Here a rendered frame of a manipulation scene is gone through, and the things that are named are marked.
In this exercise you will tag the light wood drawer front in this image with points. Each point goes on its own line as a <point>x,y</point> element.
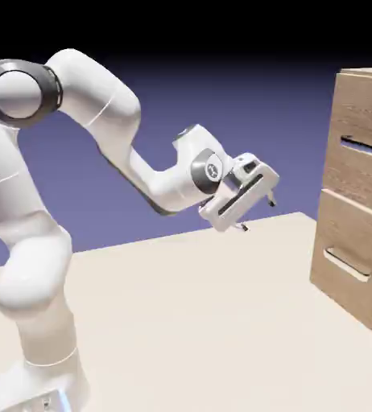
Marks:
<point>356,116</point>
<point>347,231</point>

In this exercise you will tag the light wood cabinet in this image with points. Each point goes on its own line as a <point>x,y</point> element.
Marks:
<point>356,199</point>

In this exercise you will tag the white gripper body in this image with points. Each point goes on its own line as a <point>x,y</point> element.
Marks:
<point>240,199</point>

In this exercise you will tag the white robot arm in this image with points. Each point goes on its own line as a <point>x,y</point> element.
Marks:
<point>86,96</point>

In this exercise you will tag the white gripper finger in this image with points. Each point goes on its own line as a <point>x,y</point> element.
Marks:
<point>244,227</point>
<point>271,199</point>

